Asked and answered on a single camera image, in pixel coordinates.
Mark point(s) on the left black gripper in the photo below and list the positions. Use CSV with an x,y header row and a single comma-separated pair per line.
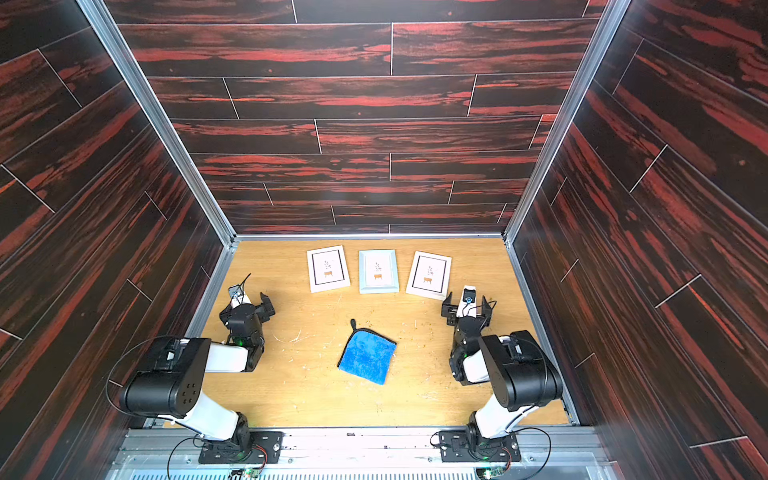
x,y
264,315

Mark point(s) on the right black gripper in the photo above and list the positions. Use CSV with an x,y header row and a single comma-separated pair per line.
x,y
450,309

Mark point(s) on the cream white picture frame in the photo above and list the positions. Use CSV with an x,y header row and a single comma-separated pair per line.
x,y
327,269

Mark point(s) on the blue microfiber cloth black trim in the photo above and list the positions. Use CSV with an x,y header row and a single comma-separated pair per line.
x,y
367,354

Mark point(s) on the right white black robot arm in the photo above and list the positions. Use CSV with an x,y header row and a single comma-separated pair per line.
x,y
523,379

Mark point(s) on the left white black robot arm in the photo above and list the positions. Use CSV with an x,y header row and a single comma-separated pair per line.
x,y
167,382

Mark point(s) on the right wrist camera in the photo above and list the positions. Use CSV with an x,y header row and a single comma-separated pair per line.
x,y
468,302

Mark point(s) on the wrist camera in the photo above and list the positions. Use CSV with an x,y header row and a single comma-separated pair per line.
x,y
239,293
468,302

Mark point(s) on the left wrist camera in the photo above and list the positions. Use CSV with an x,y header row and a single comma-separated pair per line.
x,y
239,293

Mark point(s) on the white picture frame black border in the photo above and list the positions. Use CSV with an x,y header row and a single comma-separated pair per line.
x,y
429,276

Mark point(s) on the light blue picture frame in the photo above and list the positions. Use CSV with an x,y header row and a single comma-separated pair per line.
x,y
378,272

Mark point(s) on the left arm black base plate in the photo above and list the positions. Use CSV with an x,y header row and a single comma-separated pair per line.
x,y
261,447

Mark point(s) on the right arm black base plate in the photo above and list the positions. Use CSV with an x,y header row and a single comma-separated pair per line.
x,y
459,446

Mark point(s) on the aluminium front rail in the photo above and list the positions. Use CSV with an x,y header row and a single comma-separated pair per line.
x,y
368,453

